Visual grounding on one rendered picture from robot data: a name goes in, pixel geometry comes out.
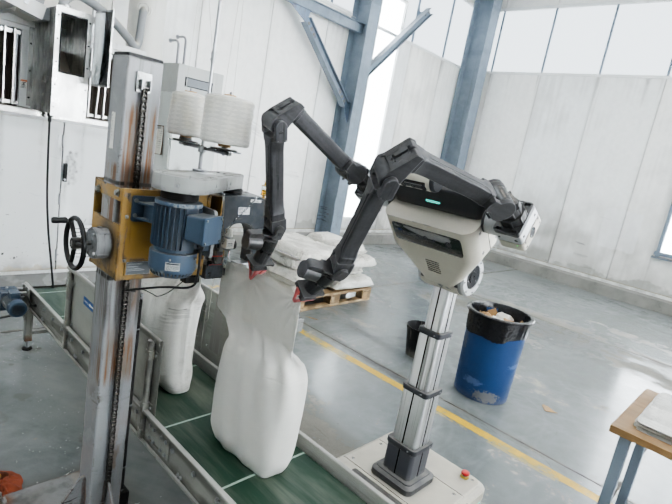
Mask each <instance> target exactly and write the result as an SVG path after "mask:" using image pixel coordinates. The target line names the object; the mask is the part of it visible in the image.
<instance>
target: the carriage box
mask: <svg viewBox="0 0 672 504"><path fill-rule="evenodd" d="M160 192H161V190H159V189H156V188H153V187H152V186H151V190H148V189H133V188H120V187H116V186H114V185H112V184H110V183H107V182H105V181H104V177H98V176H96V177H95V188H94V201H93V214H92V226H91V227H97V226H102V227H106V228H108V229H109V231H110V233H111V236H112V250H111V254H110V256H109V257H108V258H99V259H92V258H90V257H89V262H92V263H93V264H94V265H96V266H97V267H98V268H100V269H101V270H103V271H104V272H105V273H107V274H108V275H109V276H111V277H112V278H113V279H114V280H115V281H121V280H131V279H146V278H161V277H159V276H157V275H154V274H153V273H152V272H151V271H150V273H148V274H134V275H125V274H126V262H136V261H148V257H149V247H150V246H152V245H153V244H151V243H150V236H151V226H152V223H148V222H133V221H131V220H130V217H131V207H132V197H133V196H134V195H138V196H155V197H157V196H160ZM102 193H104V194H106V195H108V196H110V197H112V198H114V199H116V200H118V201H120V202H121V204H120V216H119V222H112V221H111V220H109V219H107V218H105V217H104V216H102V215H101V206H102ZM211 195H212V194H210V195H200V196H199V202H201V203H203V206H206V207H209V208H210V205H211V197H212V196H211ZM198 255H199V253H197V260H196V267H195V271H194V272H193V274H192V275H196V274H197V267H198V258H199V257H198ZM203 260H204V256H203V255H201V264H200V271H199V275H202V268H203Z"/></svg>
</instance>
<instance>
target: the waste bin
mask: <svg viewBox="0 0 672 504"><path fill-rule="evenodd" d="M467 308H468V309H469V310H468V316H467V322H466V330H465V334H464V339H463V344H462V348H461V353H460V358H459V363H458V367H457V372H456V377H455V381H454V386H455V388H456V389H457V391H458V392H460V393H461V394H462V395H464V396H465V397H467V398H469V399H471V400H474V401H476V402H479V403H483V404H488V405H501V404H504V403H505V402H506V401H507V398H508V395H509V392H510V389H511V385H512V382H513V379H514V376H515V373H516V369H517V366H518V363H519V360H520V356H521V353H522V350H523V347H524V343H525V340H526V339H527V338H528V335H529V332H530V329H531V326H532V325H534V324H535V319H534V318H533V317H532V316H531V315H530V314H528V313H526V312H524V311H522V310H520V309H517V308H515V307H512V306H509V305H505V304H502V303H497V302H492V301H485V300H474V301H470V302H468V304H467ZM494 308H496V310H497V313H499V312H503V313H505V314H507V315H510V316H511V317H512V318H513V319H514V322H510V321H505V320H501V319H497V318H494V317H491V316H488V315H485V314H483V313H481V312H483V311H484V312H488V311H487V310H491V309H494ZM480 310H481V312H480ZM521 321H523V322H524V323H520V322H521Z"/></svg>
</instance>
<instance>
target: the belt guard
mask: <svg viewBox="0 0 672 504"><path fill-rule="evenodd" d="M195 172H197V171H193V170H169V169H154V170H153V172H152V182H151V186H152V187H153V188H156V189H159V190H163V191H168V192H173V193H180V194H188V195H210V194H215V193H220V192H224V191H229V190H234V189H239V188H242V186H243V179H244V175H243V174H239V173H233V172H224V171H207V172H209V173H213V174H211V175H205V174H200V173H195ZM217 172H220V173H217ZM223 173H226V174H223Z"/></svg>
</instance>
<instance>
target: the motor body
mask: <svg viewBox="0 0 672 504"><path fill-rule="evenodd" d="M202 208H203V203H201V202H199V201H198V202H180V201H174V200H169V199H165V198H162V197H161V196H157V197H155V203H154V207H153V217H152V226H151V236H150V243H151V244H153V245H152V246H150V247H149V257H148V268H149V269H150V271H151V272H152V273H153V274H154V275H157V276H159V277H164V278H170V279H182V278H186V277H189V276H191V275H192V274H193V272H194V271H195V267H196V260H197V251H196V250H195V249H194V246H195V243H192V242H188V241H185V227H186V219H187V216H188V215H189V214H199V213H203V209H202Z"/></svg>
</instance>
